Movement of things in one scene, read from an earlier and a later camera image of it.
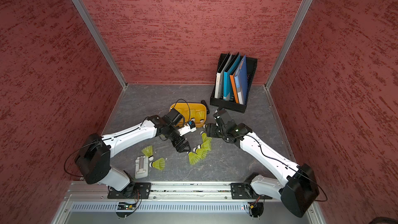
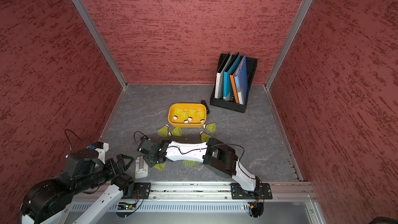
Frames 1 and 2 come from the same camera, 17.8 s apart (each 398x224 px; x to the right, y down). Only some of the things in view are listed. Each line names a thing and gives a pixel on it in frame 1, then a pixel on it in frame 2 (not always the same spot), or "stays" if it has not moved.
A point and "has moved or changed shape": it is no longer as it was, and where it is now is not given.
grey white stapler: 141,167 stays
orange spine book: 234,86 stays
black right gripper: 211,129 to 150,162
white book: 219,81 stays
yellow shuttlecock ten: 159,164 stays
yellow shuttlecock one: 201,114 to 191,112
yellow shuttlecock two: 193,114 has moved or changed shape
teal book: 226,76 stays
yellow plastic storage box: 195,112 stays
